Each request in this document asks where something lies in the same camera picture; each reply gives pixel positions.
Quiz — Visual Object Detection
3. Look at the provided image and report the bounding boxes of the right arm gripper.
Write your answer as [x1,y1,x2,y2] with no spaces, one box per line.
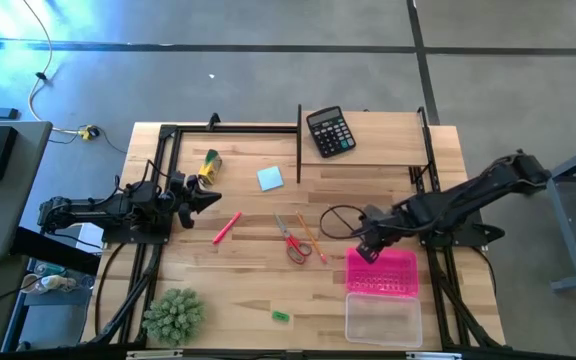
[351,203,395,247]

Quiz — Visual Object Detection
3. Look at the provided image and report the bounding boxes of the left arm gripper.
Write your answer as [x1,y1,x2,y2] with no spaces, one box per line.
[167,170,223,215]

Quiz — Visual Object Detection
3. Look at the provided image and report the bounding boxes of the yellow green crayon box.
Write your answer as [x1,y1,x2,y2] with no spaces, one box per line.
[197,148,223,186]

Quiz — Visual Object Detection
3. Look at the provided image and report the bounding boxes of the clear pencil box pink lid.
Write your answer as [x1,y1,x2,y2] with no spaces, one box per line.
[343,247,424,350]

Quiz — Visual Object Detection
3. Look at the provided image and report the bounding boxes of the orange pencil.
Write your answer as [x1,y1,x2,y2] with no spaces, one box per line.
[295,211,329,265]

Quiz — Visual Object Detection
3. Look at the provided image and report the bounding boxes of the blue sticky note pad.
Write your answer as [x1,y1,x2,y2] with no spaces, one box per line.
[256,165,285,193]

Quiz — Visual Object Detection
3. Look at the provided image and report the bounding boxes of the red handled scissors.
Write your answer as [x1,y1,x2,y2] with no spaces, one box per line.
[273,213,314,266]

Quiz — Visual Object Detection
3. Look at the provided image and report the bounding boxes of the wooden shelf with black legs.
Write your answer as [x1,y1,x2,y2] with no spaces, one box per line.
[296,103,432,185]

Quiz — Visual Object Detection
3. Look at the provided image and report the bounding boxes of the black desk calculator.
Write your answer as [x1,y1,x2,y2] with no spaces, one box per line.
[305,105,357,159]

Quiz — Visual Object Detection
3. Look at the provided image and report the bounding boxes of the white box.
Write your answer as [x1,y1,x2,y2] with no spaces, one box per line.
[75,222,105,251]

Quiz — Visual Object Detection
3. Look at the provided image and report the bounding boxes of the green artificial plant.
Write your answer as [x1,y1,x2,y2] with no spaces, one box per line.
[141,287,208,349]

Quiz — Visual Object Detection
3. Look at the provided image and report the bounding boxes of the black beam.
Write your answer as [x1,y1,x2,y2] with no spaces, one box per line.
[10,227,102,276]

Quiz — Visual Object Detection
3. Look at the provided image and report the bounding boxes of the plastic bottle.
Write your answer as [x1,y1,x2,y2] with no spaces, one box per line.
[32,273,77,295]

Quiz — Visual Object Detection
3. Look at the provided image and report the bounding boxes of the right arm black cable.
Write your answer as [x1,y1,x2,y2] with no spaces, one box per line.
[319,203,369,241]

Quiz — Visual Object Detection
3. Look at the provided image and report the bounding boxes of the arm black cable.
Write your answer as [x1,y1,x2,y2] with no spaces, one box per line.
[319,203,369,241]
[112,158,174,201]

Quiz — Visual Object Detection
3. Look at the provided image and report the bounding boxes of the black aluminium table frame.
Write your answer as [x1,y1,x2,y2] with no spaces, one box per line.
[87,112,507,351]

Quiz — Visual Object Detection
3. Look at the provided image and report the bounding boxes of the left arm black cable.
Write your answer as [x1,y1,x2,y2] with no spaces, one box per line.
[112,158,174,201]

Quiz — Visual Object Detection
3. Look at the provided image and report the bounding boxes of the silver metal bracket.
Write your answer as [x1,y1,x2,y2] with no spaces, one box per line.
[126,349,184,360]
[406,351,463,360]

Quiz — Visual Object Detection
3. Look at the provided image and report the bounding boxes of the white floor cable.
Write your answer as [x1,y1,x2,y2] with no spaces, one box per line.
[20,0,89,136]

